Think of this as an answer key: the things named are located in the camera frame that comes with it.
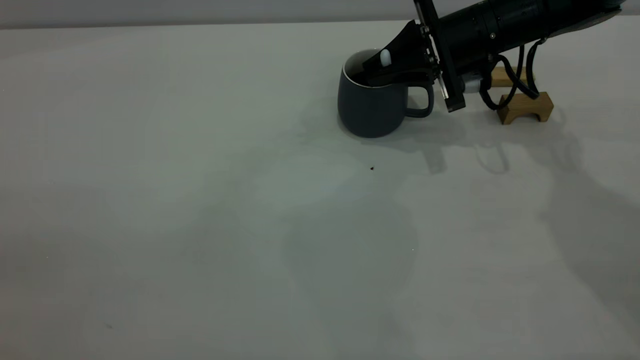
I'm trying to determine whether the flat wooden block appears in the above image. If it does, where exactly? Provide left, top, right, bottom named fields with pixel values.
left=490, top=66, right=535, bottom=89

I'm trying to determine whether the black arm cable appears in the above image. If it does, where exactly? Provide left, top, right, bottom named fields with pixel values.
left=479, top=46, right=525, bottom=111
left=524, top=38, right=548, bottom=99

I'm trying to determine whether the arched wooden block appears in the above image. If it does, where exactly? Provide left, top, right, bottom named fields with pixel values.
left=497, top=91, right=554, bottom=125

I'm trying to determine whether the dark grey mug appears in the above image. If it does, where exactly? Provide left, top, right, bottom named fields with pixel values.
left=337, top=48, right=435, bottom=139

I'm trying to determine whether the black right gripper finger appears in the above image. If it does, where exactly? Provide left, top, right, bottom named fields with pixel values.
left=367, top=71, right=436, bottom=87
left=362, top=20, right=435, bottom=76

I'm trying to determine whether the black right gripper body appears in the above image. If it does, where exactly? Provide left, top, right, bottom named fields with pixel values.
left=413, top=0, right=501, bottom=113

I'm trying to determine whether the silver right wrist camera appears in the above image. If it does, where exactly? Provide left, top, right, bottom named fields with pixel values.
left=462, top=73, right=484, bottom=95

